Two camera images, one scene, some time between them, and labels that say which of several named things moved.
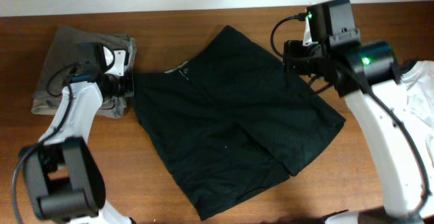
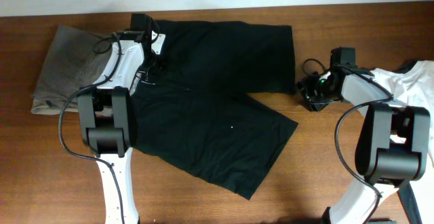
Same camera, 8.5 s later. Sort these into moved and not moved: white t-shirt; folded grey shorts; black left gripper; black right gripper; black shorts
Moved: black shorts; black right gripper; black left gripper
Not moved: white t-shirt; folded grey shorts
